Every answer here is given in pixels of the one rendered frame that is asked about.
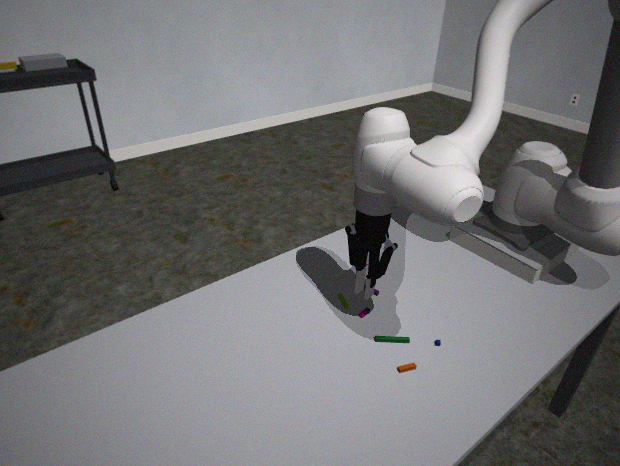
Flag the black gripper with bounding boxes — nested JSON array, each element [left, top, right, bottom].
[[345, 209, 398, 300]]

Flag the purple rod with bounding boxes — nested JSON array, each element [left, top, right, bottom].
[[364, 284, 379, 296]]

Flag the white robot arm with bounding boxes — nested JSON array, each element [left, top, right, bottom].
[[353, 0, 620, 256]]

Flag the orange rod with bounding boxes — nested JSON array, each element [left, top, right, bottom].
[[397, 363, 416, 373]]

